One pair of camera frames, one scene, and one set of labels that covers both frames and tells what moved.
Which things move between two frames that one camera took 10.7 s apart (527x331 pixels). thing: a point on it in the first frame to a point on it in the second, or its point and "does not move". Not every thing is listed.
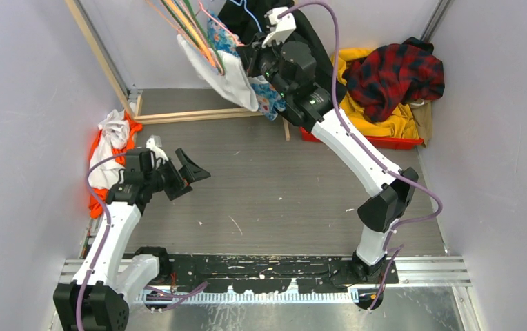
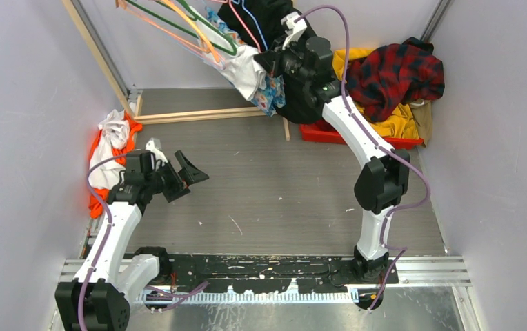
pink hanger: [214, 20] to [229, 1]
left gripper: [190, 171] does not move
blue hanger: [249, 12] does not move
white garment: [235, 83] to [237, 63]
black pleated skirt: [241, 19] does not move
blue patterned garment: [269, 104] does not move
